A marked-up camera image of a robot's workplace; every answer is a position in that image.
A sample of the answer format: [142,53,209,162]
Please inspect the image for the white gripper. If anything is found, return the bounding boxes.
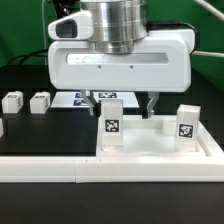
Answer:
[48,10,195,119]

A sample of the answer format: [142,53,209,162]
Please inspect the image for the white square tabletop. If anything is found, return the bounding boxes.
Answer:
[96,115,224,158]

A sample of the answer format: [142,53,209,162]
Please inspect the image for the white sheet with AprilTags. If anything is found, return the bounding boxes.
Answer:
[50,90,140,109]

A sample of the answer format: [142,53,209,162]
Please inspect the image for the white L-shaped obstacle fence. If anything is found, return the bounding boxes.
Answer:
[0,156,224,183]

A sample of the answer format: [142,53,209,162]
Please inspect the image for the white part at left edge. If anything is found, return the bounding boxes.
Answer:
[0,118,4,138]

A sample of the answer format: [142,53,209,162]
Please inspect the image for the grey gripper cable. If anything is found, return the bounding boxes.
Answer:
[191,0,224,59]

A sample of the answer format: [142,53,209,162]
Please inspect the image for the black cables on table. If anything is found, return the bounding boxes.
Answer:
[6,48,49,66]

